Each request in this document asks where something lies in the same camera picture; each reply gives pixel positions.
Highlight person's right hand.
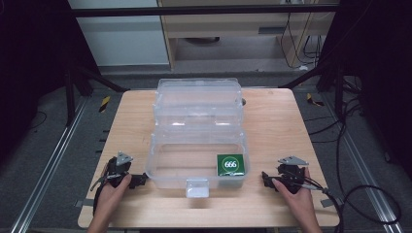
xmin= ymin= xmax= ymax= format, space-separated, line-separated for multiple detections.
xmin=271 ymin=167 xmax=321 ymax=224

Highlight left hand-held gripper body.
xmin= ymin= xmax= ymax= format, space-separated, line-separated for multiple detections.
xmin=105 ymin=150 xmax=134 ymax=189

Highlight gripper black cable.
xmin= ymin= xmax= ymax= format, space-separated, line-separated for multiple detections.
xmin=300 ymin=181 xmax=403 ymax=233
xmin=89 ymin=163 xmax=113 ymax=217

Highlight black horizontal bar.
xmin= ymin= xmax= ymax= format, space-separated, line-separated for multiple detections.
xmin=69 ymin=4 xmax=342 ymax=18

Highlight thin black floor cable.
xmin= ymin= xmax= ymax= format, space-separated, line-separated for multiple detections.
xmin=28 ymin=110 xmax=49 ymax=131

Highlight black curtain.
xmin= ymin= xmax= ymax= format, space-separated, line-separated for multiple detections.
xmin=319 ymin=0 xmax=412 ymax=179
xmin=0 ymin=0 xmax=101 ymax=163

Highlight grey tape piece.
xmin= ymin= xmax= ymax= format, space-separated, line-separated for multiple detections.
xmin=320 ymin=196 xmax=344 ymax=209
xmin=74 ymin=199 xmax=95 ymax=209

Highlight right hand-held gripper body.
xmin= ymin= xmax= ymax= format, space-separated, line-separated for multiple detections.
xmin=275 ymin=155 xmax=310 ymax=195

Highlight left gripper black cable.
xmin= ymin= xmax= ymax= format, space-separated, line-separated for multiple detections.
xmin=89 ymin=163 xmax=113 ymax=217

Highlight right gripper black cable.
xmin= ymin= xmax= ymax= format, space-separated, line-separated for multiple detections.
xmin=300 ymin=181 xmax=403 ymax=233

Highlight person's left hand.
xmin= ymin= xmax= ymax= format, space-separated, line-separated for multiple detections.
xmin=94 ymin=173 xmax=133 ymax=218

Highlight black cables under desk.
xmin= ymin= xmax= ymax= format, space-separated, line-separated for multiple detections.
xmin=279 ymin=12 xmax=326 ymax=71

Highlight black floor cables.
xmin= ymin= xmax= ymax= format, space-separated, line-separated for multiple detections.
xmin=303 ymin=76 xmax=370 ymax=195

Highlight black metal stand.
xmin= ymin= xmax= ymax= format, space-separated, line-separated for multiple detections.
xmin=278 ymin=57 xmax=346 ymax=121
xmin=62 ymin=63 xmax=131 ymax=128

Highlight light wooden desk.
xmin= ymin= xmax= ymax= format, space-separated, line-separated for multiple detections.
xmin=156 ymin=0 xmax=339 ymax=70

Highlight yellow and black tape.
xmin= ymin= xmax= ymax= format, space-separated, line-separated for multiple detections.
xmin=98 ymin=95 xmax=112 ymax=114
xmin=305 ymin=92 xmax=326 ymax=108

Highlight white cabinet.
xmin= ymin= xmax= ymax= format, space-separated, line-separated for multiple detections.
xmin=67 ymin=0 xmax=170 ymax=68

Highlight green square packet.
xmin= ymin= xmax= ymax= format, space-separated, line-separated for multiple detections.
xmin=216 ymin=152 xmax=247 ymax=178

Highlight clear plastic storage box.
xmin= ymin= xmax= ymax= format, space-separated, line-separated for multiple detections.
xmin=145 ymin=77 xmax=251 ymax=199

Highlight metal floor rail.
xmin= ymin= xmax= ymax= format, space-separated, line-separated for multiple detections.
xmin=9 ymin=96 xmax=89 ymax=233
xmin=323 ymin=95 xmax=405 ymax=233

